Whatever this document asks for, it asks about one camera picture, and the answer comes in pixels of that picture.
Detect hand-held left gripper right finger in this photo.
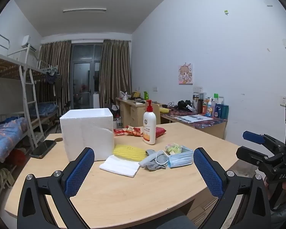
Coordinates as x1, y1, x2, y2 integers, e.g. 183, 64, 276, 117
193, 147, 272, 229

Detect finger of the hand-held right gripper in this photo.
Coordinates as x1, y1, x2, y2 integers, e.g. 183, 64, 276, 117
236, 146, 277, 172
243, 131, 286, 158

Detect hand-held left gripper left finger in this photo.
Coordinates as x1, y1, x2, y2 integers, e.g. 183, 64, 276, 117
17, 147, 95, 229

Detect blue face mask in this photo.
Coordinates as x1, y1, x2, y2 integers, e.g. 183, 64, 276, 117
155, 147, 194, 169

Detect white foam box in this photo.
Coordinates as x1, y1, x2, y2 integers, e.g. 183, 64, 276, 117
59, 108, 115, 162

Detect clear bag of candies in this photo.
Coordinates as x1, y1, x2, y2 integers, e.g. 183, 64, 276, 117
165, 143, 189, 155

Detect white foam sheet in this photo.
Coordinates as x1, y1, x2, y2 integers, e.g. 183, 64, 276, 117
99, 154, 141, 178

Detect yellow foam net sleeve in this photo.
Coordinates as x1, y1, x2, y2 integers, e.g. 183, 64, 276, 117
113, 144, 147, 162

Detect grey sock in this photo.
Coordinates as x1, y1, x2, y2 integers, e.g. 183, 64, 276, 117
138, 149, 168, 171

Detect black smartphone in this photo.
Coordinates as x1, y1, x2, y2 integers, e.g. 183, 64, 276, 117
29, 139, 57, 158

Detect orange pack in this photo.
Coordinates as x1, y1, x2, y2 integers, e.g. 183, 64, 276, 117
202, 98, 213, 117

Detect printed paper sheets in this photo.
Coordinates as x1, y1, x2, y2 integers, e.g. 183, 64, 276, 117
175, 114, 214, 123

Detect red cloth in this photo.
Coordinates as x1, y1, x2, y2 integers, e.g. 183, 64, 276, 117
7, 148, 27, 166

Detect black folding chair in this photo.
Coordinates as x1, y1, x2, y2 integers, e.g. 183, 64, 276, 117
62, 100, 72, 115

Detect white metal bunk bed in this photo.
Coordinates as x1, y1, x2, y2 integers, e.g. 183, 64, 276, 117
0, 30, 42, 196
37, 61, 61, 134

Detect red patterned snack packet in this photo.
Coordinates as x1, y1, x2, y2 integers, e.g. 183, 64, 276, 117
126, 126, 143, 137

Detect black headphones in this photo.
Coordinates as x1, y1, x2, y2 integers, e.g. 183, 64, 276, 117
178, 100, 193, 111

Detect blue plaid mattress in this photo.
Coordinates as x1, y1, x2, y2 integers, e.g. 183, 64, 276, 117
31, 102, 59, 118

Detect white pump lotion bottle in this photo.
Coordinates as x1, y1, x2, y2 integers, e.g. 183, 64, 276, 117
143, 100, 157, 145

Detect beige cloth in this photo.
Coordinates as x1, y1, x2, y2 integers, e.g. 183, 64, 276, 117
0, 168, 15, 186

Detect light wooden drawer desk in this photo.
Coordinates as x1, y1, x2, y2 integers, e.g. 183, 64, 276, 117
116, 97, 161, 128

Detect blue orange patterned blanket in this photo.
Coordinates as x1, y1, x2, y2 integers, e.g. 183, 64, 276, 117
0, 117, 29, 163

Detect white metal bed ladder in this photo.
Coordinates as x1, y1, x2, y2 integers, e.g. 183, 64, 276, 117
19, 65, 45, 149

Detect glass balcony door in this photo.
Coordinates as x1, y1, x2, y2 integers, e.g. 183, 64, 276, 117
70, 44, 103, 110

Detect hanging dark clothes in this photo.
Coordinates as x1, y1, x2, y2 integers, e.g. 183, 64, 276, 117
45, 73, 62, 96

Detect brown curtain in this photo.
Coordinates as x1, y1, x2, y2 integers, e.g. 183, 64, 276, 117
99, 39, 132, 108
38, 40, 72, 110

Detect white air conditioner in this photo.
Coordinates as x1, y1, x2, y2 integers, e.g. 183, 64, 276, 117
21, 35, 37, 52

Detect ceiling tube light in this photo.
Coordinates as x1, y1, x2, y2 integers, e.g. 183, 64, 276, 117
63, 8, 107, 13

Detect pink cartoon wall poster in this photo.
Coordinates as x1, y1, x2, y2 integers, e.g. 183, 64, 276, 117
178, 64, 194, 85

